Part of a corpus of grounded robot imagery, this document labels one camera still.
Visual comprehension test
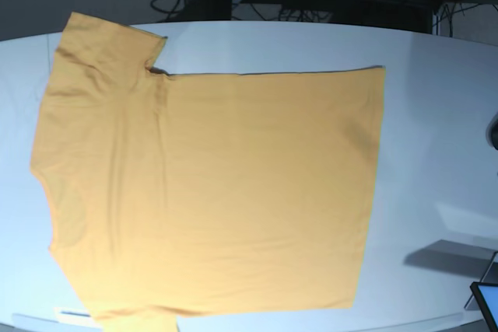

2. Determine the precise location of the yellow T-shirt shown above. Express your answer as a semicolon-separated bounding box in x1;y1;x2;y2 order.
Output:
30;13;385;331

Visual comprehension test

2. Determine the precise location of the dark round object at edge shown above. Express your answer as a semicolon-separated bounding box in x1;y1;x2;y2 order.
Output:
486;114;498;150

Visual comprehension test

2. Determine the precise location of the white label strip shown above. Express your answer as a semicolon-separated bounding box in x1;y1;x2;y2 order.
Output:
54;307;98;328

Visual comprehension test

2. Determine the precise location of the tablet screen on stand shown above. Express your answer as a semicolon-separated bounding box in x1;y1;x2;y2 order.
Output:
465;251;497;332

